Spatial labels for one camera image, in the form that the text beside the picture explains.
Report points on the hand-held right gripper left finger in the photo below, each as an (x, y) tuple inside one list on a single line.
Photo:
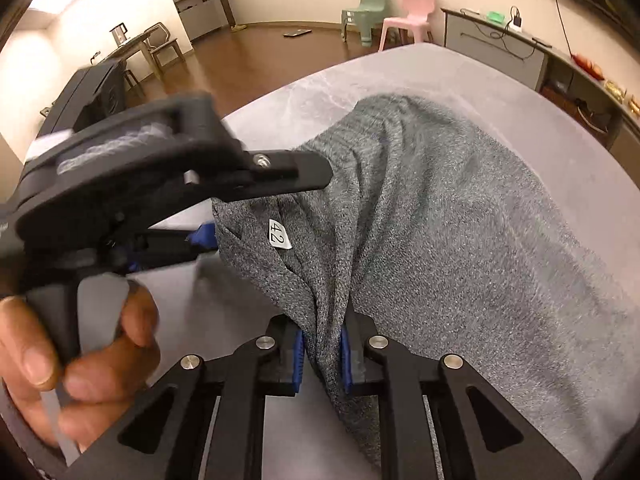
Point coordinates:
[(299, 365)]

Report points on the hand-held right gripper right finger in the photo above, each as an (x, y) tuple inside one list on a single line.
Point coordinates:
[(346, 365)]

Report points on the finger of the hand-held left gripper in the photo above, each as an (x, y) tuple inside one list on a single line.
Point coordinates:
[(202, 237), (290, 172)]

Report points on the grey knit garment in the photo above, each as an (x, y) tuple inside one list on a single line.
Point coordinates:
[(450, 240)]

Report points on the person's left hand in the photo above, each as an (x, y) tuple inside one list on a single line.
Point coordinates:
[(100, 370)]

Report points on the black piano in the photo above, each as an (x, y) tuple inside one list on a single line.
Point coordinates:
[(90, 90)]

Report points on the wooden table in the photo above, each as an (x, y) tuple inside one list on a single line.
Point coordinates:
[(132, 46)]

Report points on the wooden chair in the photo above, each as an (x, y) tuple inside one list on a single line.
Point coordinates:
[(167, 47)]

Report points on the dark flat object on floor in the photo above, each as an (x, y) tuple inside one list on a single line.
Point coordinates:
[(297, 33)]

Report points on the electric kettle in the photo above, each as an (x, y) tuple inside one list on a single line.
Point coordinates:
[(119, 34)]

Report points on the green plastic child chair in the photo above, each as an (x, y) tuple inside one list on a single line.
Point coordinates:
[(367, 12)]

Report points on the pink plastic child chair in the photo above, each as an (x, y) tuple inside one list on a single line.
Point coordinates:
[(410, 15)]

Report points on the grey low media cabinet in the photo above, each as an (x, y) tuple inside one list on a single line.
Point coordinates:
[(500, 55)]

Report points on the green flat item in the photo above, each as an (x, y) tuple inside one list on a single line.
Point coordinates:
[(495, 16)]

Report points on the red fruit plate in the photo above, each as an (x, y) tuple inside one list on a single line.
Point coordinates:
[(587, 64)]

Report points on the gold snack box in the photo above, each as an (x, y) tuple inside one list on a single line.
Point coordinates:
[(615, 90)]

